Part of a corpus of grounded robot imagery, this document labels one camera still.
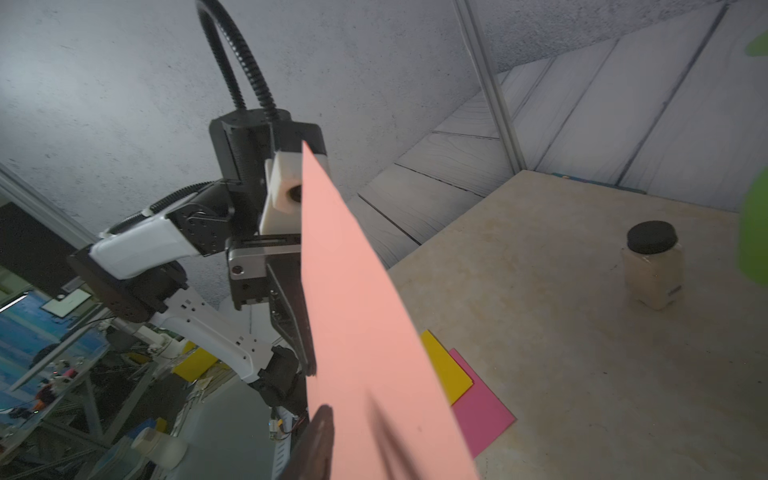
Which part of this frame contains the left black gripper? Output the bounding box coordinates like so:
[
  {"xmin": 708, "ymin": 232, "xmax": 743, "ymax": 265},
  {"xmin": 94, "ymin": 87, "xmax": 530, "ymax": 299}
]
[{"xmin": 226, "ymin": 235, "xmax": 317, "ymax": 376}]

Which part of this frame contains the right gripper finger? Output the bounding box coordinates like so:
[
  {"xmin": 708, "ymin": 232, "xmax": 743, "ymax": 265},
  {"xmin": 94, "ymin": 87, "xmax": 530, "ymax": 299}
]
[{"xmin": 279, "ymin": 404, "xmax": 335, "ymax": 480}]

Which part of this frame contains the salmon pink paper sheet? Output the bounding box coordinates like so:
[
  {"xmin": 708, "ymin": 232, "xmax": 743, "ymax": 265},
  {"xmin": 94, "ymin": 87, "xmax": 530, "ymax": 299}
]
[{"xmin": 301, "ymin": 147, "xmax": 477, "ymax": 479}]

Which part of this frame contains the yellow paper sheet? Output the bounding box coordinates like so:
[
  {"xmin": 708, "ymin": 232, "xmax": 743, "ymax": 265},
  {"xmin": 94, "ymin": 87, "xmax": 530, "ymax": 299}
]
[{"xmin": 420, "ymin": 330, "xmax": 473, "ymax": 405}]

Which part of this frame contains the magenta paper sheet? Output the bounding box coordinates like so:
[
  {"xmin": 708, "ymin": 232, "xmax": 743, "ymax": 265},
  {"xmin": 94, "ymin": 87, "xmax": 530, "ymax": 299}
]
[{"xmin": 449, "ymin": 349, "xmax": 517, "ymax": 458}]

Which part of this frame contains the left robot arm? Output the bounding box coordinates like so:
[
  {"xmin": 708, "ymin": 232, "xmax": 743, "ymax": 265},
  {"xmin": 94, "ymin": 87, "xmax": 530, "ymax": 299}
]
[{"xmin": 69, "ymin": 109, "xmax": 327, "ymax": 416}]

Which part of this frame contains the white bottle in background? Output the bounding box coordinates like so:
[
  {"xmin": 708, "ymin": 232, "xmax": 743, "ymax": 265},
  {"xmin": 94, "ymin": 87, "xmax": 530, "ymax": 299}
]
[{"xmin": 131, "ymin": 427, "xmax": 188, "ymax": 469}]

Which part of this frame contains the wooden block with black cap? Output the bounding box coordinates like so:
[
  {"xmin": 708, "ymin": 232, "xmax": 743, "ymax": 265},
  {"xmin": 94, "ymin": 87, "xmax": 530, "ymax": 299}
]
[{"xmin": 622, "ymin": 220, "xmax": 684, "ymax": 310}]

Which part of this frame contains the green plastic wine glass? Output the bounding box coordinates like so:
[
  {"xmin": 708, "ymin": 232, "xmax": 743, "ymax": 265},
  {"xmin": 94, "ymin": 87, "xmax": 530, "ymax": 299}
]
[{"xmin": 736, "ymin": 29, "xmax": 768, "ymax": 288}]

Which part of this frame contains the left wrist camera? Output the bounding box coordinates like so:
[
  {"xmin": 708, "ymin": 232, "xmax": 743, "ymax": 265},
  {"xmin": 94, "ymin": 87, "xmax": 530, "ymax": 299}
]
[{"xmin": 258, "ymin": 152, "xmax": 303, "ymax": 235}]

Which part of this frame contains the left aluminium frame post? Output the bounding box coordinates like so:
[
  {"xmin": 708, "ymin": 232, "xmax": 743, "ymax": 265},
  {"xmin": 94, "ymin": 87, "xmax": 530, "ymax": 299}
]
[{"xmin": 452, "ymin": 0, "xmax": 526, "ymax": 175}]

